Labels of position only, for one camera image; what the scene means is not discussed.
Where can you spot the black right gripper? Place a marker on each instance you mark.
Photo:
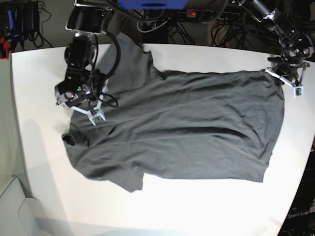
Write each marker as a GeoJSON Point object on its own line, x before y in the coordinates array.
{"type": "Point", "coordinates": [74, 99]}

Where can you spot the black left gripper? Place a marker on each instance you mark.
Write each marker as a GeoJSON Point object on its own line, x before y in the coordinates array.
{"type": "Point", "coordinates": [286, 67]}

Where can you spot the dark grey t-shirt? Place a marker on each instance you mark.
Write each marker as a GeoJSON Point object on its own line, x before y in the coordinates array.
{"type": "Point", "coordinates": [177, 125]}

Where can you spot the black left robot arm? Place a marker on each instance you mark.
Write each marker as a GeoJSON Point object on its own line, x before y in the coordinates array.
{"type": "Point", "coordinates": [297, 47]}

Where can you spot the red clamp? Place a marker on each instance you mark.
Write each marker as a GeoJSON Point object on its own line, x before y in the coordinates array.
{"type": "Point", "coordinates": [4, 49]}

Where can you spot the black equipment rack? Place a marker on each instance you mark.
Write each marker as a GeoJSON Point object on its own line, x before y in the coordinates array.
{"type": "Point", "coordinates": [25, 23]}

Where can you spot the black power strip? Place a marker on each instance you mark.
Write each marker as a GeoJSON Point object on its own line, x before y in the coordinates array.
{"type": "Point", "coordinates": [195, 15]}

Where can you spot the white camera bracket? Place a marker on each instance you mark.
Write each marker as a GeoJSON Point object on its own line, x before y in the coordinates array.
{"type": "Point", "coordinates": [95, 114]}
{"type": "Point", "coordinates": [288, 81]}

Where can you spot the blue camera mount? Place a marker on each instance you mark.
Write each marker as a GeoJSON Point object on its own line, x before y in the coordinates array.
{"type": "Point", "coordinates": [153, 4]}

